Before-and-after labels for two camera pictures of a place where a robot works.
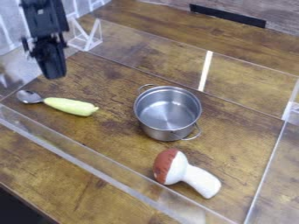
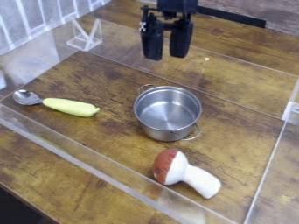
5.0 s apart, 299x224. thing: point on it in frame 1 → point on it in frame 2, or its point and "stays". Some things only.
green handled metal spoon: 69,106 stays
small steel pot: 167,111 stays
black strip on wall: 226,15 stays
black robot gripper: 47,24 → 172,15
